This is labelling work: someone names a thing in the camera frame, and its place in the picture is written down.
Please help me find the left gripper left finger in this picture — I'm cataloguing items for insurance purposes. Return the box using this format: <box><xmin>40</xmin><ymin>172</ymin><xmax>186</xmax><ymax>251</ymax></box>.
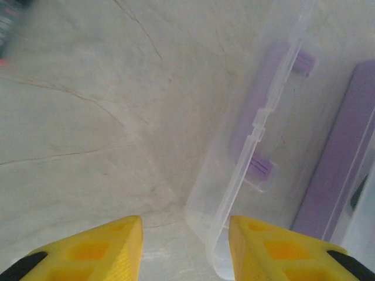
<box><xmin>0</xmin><ymin>215</ymin><xmax>144</xmax><ymax>281</ymax></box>

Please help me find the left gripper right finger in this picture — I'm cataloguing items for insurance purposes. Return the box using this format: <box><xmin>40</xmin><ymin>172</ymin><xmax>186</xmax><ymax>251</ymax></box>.
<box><xmin>229</xmin><ymin>215</ymin><xmax>375</xmax><ymax>281</ymax></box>

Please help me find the purple plastic tool box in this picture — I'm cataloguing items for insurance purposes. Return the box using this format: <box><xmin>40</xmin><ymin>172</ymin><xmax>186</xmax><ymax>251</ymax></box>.
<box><xmin>289</xmin><ymin>60</ymin><xmax>375</xmax><ymax>244</ymax></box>

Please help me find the clear plastic container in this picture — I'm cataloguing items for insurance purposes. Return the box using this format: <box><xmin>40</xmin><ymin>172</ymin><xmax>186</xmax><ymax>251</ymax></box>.
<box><xmin>186</xmin><ymin>0</ymin><xmax>323</xmax><ymax>279</ymax></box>

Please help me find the clear highlighter marker pack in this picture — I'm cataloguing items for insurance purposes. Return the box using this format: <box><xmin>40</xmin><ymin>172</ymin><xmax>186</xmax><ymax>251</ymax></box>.
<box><xmin>0</xmin><ymin>0</ymin><xmax>26</xmax><ymax>70</ymax></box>

